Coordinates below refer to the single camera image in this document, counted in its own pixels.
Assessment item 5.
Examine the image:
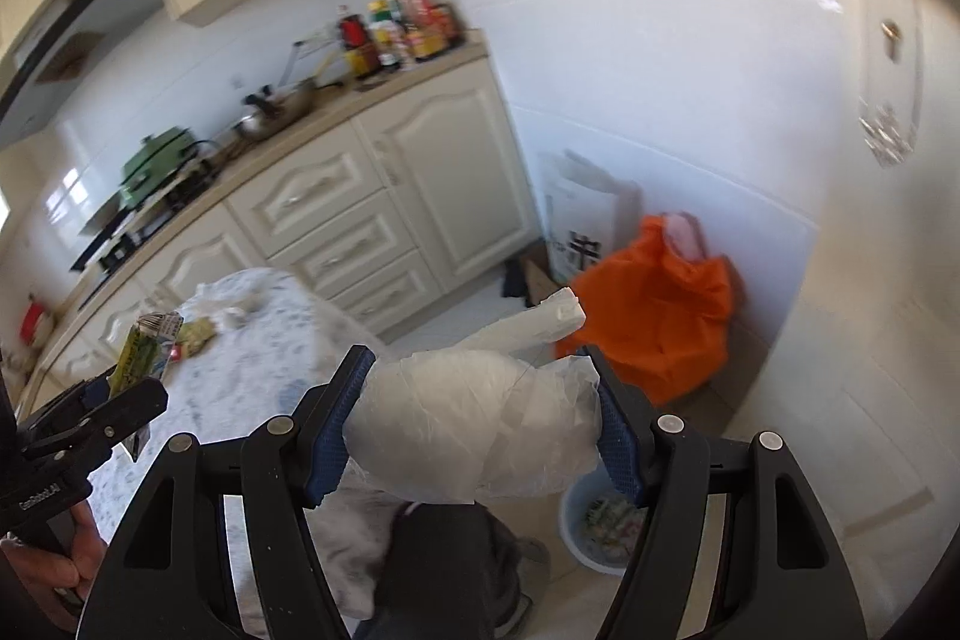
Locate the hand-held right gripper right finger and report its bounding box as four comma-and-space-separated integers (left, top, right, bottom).
577, 344, 893, 640

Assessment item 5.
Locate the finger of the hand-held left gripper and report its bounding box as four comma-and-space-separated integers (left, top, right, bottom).
34, 376, 170, 465
15, 374, 117, 432

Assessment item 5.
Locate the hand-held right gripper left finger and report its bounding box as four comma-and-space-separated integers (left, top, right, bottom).
75, 344, 377, 640

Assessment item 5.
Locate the green striped snack packet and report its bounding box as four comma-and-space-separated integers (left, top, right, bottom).
105, 310, 185, 461

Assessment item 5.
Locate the light blue waste bin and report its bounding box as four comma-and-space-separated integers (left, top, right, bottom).
559, 475, 653, 573

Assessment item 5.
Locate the pile of mixed wrappers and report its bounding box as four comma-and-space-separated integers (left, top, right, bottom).
171, 280, 263, 362

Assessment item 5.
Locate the white plastic bag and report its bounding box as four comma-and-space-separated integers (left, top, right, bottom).
322, 286, 605, 506

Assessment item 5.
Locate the person's left hand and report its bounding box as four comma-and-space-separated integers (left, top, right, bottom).
0, 509, 112, 633

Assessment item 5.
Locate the orange plastic bag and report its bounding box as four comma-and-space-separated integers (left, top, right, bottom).
555, 214, 734, 407

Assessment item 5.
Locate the small cream cabinet drawer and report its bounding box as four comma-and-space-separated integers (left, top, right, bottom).
322, 250, 443, 331

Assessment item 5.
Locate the black gas stove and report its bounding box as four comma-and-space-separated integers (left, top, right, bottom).
71, 171, 222, 272

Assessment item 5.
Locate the cardboard box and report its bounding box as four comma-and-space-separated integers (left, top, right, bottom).
521, 257, 556, 309

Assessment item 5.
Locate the dark cloth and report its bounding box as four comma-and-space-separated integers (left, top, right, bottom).
501, 256, 530, 300

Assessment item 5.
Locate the medium cream cabinet drawer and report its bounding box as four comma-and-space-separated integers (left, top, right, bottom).
266, 190, 417, 294

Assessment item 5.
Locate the green electric cooker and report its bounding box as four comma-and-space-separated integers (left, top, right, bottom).
118, 126, 197, 210

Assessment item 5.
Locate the white rice sack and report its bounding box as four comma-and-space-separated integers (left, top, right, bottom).
541, 149, 642, 289

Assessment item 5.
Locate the large cream cabinet drawer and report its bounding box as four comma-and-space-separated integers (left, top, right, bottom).
225, 149, 387, 259

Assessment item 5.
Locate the cream kitchen base cabinet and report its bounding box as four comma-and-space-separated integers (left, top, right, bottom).
22, 29, 541, 386

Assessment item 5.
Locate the white door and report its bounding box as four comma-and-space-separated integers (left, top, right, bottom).
814, 0, 959, 536

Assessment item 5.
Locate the steel wok with lid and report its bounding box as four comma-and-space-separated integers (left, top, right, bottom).
238, 77, 320, 142

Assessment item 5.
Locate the paper folding fan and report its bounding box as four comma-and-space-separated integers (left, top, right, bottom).
37, 32, 106, 83

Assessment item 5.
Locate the grey range hood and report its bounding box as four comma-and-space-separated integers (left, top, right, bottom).
0, 0, 162, 150

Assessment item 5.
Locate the row of condiment bottles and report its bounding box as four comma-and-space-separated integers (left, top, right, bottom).
336, 0, 466, 80

